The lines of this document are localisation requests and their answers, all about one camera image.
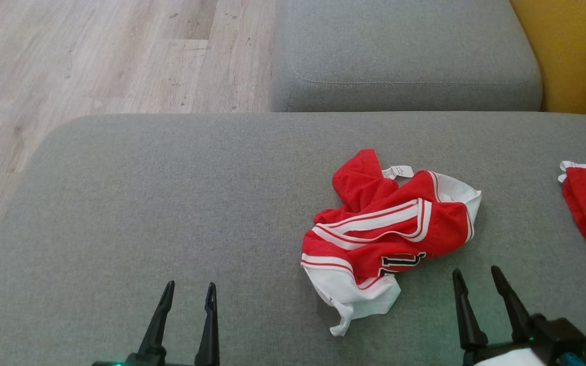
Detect large grey sofa seat cushion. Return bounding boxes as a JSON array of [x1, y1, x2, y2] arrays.
[[0, 112, 586, 366]]

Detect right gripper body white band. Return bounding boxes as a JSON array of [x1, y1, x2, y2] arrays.
[[463, 340, 549, 366]]

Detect red white sports jersey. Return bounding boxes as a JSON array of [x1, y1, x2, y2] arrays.
[[301, 148, 482, 337]]

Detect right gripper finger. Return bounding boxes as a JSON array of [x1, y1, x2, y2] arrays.
[[491, 265, 534, 344], [452, 269, 489, 352]]

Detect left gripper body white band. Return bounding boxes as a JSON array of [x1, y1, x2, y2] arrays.
[[92, 353, 197, 366]]

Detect small grey sofa cushion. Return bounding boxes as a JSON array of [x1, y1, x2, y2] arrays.
[[270, 0, 543, 113]]

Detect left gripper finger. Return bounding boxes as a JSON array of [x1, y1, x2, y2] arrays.
[[194, 283, 221, 366], [138, 281, 175, 357]]

